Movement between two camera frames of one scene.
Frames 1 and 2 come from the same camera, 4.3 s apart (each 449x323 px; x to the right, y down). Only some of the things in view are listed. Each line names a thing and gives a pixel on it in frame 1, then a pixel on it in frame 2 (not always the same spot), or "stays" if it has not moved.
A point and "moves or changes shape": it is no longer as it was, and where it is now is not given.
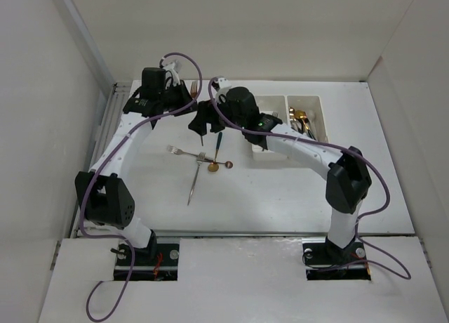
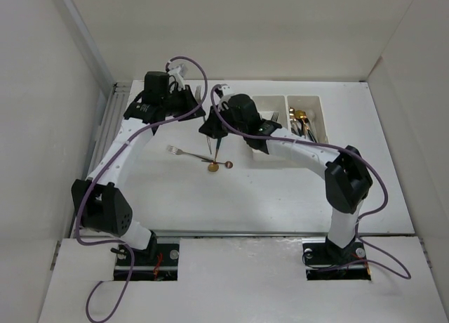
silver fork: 200,159 moves or changes shape
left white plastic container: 276,104 stays
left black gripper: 182,90 stays
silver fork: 177,151 stays
